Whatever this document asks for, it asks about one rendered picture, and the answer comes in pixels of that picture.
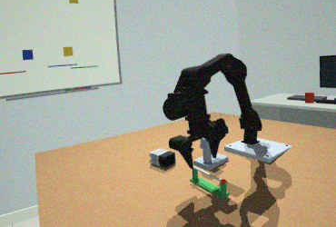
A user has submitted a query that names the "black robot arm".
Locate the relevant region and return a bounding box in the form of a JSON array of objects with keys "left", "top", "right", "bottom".
[{"left": 163, "top": 54, "right": 262, "bottom": 144}]

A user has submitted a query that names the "grey pin with red cap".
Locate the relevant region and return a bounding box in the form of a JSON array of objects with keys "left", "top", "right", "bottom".
[{"left": 193, "top": 166, "right": 226, "bottom": 184}]

